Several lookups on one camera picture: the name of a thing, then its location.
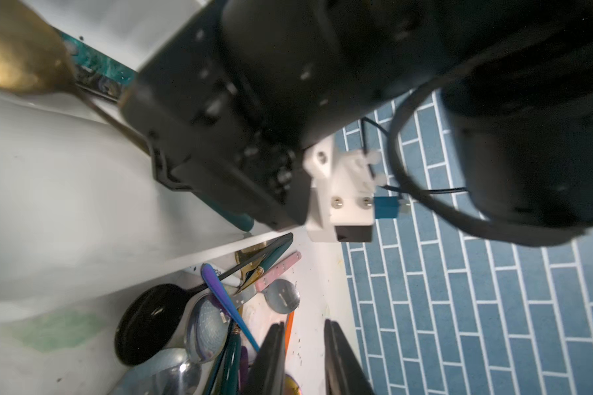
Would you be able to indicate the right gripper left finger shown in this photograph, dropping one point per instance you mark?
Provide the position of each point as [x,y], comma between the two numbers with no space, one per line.
[267,374]

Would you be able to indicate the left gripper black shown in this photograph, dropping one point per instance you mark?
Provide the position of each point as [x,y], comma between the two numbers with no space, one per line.
[233,100]

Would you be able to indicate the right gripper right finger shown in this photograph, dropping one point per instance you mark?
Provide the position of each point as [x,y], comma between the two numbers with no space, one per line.
[343,373]

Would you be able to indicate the silver spoon green marbled handle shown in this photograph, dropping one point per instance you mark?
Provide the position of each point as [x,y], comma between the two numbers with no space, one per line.
[96,72]

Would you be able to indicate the white plastic storage box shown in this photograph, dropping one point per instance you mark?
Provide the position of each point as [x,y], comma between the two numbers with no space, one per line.
[81,215]

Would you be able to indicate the gold spoon dark green handle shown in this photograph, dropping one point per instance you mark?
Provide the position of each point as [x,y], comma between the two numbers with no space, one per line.
[35,61]

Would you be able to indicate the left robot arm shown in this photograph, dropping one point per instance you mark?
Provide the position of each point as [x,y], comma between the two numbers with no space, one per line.
[518,94]

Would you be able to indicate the orange spoon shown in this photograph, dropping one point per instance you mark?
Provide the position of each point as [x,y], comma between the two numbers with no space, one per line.
[288,330]

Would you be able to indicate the long silver spoon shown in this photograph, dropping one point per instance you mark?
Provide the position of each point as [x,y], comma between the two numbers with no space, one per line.
[206,330]

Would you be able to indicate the small silver spoon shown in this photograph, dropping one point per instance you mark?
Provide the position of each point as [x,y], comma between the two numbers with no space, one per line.
[170,371]

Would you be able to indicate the rainbow iridescent spoon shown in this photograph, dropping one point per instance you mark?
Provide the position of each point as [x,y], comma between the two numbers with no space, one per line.
[215,286]

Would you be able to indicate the black spoon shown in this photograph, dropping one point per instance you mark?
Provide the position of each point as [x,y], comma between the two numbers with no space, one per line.
[151,320]

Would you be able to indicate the blue green handled spoon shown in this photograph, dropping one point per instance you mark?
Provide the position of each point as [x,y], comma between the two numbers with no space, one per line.
[223,378]

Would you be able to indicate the silver spoon pink handle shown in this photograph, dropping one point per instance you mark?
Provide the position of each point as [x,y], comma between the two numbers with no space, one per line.
[281,295]

